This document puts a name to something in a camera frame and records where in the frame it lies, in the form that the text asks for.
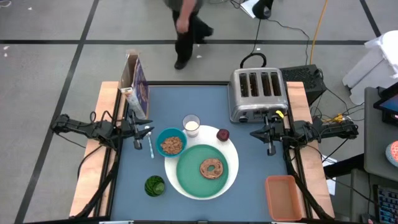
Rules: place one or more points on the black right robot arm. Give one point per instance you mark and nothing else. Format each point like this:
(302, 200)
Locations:
(329, 130)

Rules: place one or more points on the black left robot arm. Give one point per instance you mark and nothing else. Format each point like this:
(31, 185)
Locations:
(90, 129)

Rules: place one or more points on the dark red apple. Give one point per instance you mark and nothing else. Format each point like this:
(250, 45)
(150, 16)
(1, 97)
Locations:
(223, 135)

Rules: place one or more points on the brown bagel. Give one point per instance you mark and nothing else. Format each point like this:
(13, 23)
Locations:
(205, 172)

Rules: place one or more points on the purple cereal box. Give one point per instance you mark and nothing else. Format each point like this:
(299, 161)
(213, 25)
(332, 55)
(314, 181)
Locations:
(138, 87)

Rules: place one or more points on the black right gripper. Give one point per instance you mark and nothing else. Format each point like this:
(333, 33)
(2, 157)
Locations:
(281, 130)

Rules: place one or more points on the silver four-slot toaster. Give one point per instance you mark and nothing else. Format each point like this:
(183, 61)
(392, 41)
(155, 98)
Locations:
(234, 87)

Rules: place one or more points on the teal plate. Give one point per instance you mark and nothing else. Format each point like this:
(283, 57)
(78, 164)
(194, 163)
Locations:
(189, 174)

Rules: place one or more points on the white paper sheet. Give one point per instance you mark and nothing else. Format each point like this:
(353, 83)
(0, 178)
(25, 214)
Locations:
(247, 6)

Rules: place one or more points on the white milk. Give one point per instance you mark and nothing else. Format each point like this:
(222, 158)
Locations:
(191, 125)

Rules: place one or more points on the clear drinking glass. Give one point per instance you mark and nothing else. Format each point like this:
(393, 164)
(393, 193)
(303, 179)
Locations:
(191, 134)

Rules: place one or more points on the backlit black keyboard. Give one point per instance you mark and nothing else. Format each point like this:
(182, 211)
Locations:
(388, 203)

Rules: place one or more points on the grey side desk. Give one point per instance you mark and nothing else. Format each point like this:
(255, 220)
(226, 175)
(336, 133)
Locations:
(377, 149)

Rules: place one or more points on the orange plastic bin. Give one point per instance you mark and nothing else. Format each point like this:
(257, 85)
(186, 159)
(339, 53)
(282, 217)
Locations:
(281, 199)

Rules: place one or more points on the round white woven placemat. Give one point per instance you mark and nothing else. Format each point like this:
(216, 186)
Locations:
(231, 161)

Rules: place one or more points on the black round floor device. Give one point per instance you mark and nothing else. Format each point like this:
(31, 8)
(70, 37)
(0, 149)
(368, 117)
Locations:
(262, 9)

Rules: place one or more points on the brown cereal heap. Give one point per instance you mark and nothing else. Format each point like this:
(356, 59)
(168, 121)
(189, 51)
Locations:
(171, 145)

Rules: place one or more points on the teal bowl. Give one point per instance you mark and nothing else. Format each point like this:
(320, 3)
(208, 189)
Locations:
(171, 132)

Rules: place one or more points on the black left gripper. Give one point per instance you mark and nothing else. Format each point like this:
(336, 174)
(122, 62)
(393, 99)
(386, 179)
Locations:
(130, 129)

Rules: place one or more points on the person's hand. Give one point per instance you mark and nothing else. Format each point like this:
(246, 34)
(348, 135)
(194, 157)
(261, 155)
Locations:
(182, 25)

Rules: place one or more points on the black electronics box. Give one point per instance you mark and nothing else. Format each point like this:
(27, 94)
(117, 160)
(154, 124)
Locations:
(301, 77)

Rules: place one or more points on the white box pile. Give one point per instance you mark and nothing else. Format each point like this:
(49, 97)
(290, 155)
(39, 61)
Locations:
(373, 71)

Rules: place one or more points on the orange teal patterned ball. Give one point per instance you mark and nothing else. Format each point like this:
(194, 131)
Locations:
(394, 154)

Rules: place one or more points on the black tablet screen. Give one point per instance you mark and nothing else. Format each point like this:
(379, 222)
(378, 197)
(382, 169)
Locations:
(390, 104)

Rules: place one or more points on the person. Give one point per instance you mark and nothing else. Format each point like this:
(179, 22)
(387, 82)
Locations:
(186, 43)

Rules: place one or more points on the green ribbed glass cup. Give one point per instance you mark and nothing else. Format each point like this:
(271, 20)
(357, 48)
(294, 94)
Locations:
(155, 186)

